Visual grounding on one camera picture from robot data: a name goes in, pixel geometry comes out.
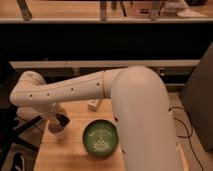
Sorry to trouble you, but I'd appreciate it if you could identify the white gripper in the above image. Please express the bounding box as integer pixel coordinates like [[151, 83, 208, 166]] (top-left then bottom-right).
[[41, 103, 70, 127]]

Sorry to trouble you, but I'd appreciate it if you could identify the white eraser block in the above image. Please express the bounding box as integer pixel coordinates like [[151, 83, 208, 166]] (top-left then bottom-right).
[[88, 99, 100, 111]]

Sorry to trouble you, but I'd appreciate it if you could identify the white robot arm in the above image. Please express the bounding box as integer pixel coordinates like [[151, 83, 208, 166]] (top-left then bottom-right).
[[10, 66, 183, 171]]

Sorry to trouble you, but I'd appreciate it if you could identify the black floor cable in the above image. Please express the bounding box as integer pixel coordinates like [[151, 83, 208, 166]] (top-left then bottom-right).
[[169, 105, 205, 171]]

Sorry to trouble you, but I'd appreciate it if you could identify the dark table leg frame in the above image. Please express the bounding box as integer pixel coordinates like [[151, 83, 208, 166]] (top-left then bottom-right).
[[0, 116, 41, 170]]

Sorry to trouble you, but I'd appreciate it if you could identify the green ceramic bowl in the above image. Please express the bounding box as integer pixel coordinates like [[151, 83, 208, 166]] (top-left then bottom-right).
[[82, 119, 119, 158]]

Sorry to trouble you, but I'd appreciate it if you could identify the black and white shoe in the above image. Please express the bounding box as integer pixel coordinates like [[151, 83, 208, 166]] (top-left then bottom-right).
[[10, 152, 26, 171]]

